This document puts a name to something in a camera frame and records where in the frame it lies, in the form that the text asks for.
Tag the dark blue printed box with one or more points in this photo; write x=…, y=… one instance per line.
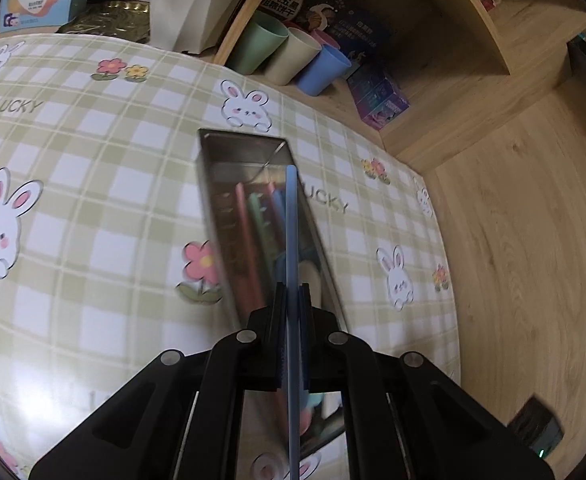
x=343, y=20

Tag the wooden shelf unit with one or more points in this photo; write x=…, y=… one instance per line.
x=478, y=25

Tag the single light blue chopstick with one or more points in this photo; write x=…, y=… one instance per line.
x=291, y=220

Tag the cream cup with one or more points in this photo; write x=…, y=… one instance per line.
x=290, y=57

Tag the red roses in white pot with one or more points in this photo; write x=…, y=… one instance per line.
x=183, y=5

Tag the pile of pastel chopsticks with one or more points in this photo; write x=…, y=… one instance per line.
x=247, y=235

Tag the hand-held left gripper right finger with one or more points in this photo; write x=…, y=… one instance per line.
x=305, y=320

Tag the blue spoon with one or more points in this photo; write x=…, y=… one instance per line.
x=279, y=266

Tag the blue cup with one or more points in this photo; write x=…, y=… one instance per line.
x=320, y=72

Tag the metal utensil tray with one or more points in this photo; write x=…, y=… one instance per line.
x=233, y=155

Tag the gold decorative tray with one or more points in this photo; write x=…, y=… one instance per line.
x=108, y=20

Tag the pink cup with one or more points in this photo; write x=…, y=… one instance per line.
x=325, y=37

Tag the small purple box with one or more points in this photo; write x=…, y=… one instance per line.
x=378, y=100

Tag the green cup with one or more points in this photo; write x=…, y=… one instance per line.
x=255, y=45

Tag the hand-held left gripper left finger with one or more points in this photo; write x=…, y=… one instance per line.
x=279, y=320

